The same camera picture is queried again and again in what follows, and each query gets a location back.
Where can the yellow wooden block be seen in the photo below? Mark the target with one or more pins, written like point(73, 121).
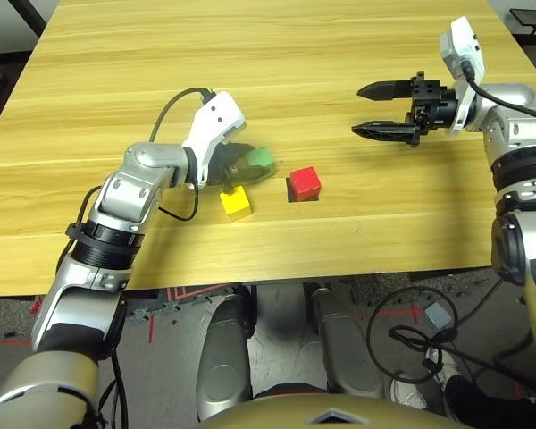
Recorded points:
point(237, 203)

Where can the white bystander shoe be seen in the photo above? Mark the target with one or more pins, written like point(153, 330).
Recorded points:
point(406, 391)
point(444, 364)

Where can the grey power adapter box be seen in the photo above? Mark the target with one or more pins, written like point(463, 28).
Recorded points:
point(438, 315)

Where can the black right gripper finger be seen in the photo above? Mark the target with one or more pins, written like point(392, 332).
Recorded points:
point(388, 131)
point(386, 90)

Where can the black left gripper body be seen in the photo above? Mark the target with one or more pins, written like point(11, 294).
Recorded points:
point(221, 165)

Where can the black floor mat red lines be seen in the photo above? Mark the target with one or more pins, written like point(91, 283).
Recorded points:
point(196, 292)

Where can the green wooden block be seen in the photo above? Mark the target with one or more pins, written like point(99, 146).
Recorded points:
point(261, 157)

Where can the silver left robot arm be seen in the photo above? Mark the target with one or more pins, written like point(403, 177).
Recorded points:
point(129, 192)

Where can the grey robot left leg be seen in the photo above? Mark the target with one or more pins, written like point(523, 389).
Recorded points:
point(225, 357)

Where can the gold robot torso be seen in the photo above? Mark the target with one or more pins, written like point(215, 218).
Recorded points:
point(330, 413)

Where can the red wooden block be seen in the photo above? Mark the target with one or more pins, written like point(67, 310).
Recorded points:
point(304, 181)

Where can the dark bystander trouser leg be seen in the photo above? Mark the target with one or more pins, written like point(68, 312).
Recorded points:
point(478, 402)

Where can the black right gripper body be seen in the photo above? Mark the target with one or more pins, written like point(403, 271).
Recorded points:
point(438, 111)

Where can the grey robot leg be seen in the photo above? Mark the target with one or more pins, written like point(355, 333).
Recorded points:
point(225, 357)
point(348, 348)

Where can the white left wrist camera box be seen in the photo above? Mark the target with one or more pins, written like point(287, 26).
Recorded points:
point(214, 120)

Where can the black metal stand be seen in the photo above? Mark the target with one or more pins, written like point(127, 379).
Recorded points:
point(528, 17)

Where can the grey robot right leg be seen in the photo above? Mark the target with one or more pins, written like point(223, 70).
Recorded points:
point(348, 348)

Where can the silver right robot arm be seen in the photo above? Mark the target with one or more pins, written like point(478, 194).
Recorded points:
point(518, 147)

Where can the black slanted table leg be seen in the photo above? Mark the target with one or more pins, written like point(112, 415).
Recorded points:
point(27, 15)

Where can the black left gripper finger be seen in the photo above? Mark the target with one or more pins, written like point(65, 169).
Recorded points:
point(245, 148)
point(250, 174)

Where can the black square marker pad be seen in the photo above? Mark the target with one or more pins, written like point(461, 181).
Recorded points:
point(289, 193)

